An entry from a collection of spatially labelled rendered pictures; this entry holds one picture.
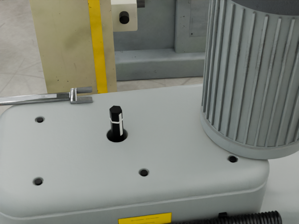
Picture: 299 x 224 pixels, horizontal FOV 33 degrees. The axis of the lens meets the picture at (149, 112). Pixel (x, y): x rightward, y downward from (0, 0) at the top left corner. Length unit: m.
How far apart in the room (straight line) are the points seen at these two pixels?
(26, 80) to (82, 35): 1.39
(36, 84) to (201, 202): 3.30
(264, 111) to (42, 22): 2.10
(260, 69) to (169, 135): 0.23
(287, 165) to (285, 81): 0.32
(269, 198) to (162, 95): 0.28
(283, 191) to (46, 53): 2.09
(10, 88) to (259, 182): 3.36
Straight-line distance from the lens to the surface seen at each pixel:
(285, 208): 0.98
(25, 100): 0.96
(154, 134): 0.87
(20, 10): 5.03
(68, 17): 2.74
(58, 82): 2.99
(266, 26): 0.68
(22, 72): 4.20
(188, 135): 0.87
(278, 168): 1.02
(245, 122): 0.79
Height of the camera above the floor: 2.51
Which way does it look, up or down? 43 degrees down
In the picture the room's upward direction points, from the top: 1 degrees counter-clockwise
